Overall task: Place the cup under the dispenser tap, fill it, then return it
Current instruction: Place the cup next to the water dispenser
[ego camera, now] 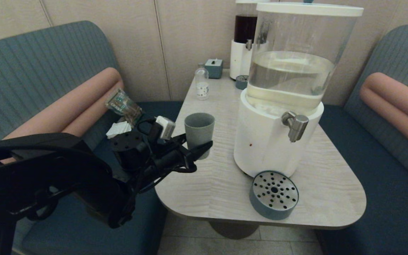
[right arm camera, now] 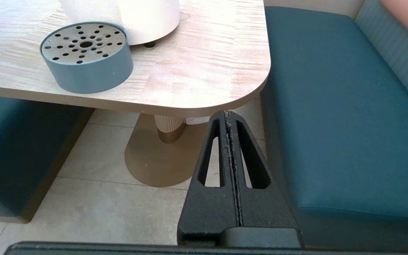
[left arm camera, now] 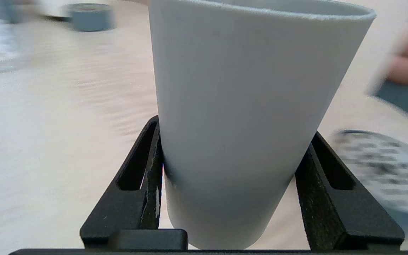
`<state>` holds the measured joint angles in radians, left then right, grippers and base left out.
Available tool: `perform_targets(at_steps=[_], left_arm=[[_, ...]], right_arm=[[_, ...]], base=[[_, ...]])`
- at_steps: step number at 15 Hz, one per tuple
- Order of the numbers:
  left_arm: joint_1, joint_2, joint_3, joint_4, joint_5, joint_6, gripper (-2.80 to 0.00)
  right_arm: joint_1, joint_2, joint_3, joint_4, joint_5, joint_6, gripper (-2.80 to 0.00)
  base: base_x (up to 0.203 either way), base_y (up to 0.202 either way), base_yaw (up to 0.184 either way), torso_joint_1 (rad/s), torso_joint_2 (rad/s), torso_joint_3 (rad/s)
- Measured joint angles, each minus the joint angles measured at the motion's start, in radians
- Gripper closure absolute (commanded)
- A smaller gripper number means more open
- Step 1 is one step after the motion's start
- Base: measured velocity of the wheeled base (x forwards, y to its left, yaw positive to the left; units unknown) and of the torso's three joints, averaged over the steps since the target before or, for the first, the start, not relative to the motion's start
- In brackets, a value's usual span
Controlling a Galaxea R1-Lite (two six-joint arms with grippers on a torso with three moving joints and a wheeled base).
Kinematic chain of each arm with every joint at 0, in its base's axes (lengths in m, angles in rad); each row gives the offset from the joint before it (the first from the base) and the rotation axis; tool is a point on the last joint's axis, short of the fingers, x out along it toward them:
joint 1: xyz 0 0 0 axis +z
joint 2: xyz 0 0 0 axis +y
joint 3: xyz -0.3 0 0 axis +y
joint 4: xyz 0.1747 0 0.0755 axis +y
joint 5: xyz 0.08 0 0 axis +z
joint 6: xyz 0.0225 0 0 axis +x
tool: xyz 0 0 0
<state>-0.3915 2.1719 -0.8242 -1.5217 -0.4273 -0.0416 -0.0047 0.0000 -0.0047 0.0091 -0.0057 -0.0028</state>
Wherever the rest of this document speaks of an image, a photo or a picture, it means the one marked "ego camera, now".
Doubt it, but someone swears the grey plastic cup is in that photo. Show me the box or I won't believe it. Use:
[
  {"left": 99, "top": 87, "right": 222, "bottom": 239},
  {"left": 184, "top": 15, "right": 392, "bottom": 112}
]
[{"left": 184, "top": 113, "right": 215, "bottom": 160}]

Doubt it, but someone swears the steel dispenser tap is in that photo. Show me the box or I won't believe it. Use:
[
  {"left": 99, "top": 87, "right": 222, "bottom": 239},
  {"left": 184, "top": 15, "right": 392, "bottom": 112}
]
[{"left": 282, "top": 111, "right": 310, "bottom": 143}]

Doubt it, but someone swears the white napkin stack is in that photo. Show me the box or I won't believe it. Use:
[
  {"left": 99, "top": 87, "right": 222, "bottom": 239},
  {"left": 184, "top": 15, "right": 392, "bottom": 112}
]
[{"left": 106, "top": 121, "right": 132, "bottom": 139}]

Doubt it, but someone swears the small clear bottle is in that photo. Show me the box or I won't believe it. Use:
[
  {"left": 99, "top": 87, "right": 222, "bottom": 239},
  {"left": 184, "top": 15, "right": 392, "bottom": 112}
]
[{"left": 195, "top": 63, "right": 210, "bottom": 100}]

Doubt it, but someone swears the large clear water dispenser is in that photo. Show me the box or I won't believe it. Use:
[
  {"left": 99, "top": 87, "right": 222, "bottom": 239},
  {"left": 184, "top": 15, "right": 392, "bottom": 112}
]
[{"left": 233, "top": 0, "right": 364, "bottom": 178}]

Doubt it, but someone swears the green snack packet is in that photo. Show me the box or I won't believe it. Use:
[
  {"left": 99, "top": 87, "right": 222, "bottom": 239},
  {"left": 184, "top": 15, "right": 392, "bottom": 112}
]
[{"left": 105, "top": 89, "right": 145, "bottom": 128}]

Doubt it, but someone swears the blue-grey tissue box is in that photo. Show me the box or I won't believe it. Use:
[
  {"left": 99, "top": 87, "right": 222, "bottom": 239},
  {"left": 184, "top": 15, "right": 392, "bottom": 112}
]
[{"left": 205, "top": 59, "right": 223, "bottom": 79}]

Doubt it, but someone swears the round blue-grey drip tray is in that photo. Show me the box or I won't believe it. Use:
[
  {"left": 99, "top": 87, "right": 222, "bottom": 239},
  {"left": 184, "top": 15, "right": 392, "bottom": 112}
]
[{"left": 249, "top": 171, "right": 300, "bottom": 220}]

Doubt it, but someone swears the dark drink dispenser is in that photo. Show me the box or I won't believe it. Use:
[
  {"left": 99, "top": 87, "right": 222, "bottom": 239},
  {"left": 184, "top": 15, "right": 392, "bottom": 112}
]
[{"left": 229, "top": 0, "right": 270, "bottom": 80}]

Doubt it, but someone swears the pink bolster cushion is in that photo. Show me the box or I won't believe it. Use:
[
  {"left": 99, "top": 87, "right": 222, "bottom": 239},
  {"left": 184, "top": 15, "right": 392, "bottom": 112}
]
[
  {"left": 359, "top": 72, "right": 408, "bottom": 157},
  {"left": 0, "top": 67, "right": 125, "bottom": 164}
]

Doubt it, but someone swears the teal upholstered bench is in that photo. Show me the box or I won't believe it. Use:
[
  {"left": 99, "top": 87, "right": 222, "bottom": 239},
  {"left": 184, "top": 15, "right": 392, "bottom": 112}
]
[
  {"left": 314, "top": 25, "right": 408, "bottom": 255},
  {"left": 0, "top": 21, "right": 184, "bottom": 255}
]

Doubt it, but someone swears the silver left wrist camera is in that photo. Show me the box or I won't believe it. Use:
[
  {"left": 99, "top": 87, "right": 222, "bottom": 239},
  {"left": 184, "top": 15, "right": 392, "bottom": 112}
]
[{"left": 155, "top": 116, "right": 176, "bottom": 140}]

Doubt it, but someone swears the brass table pedestal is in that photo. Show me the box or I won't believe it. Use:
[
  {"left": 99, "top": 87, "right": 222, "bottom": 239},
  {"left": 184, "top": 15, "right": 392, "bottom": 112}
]
[{"left": 208, "top": 220, "right": 261, "bottom": 240}]

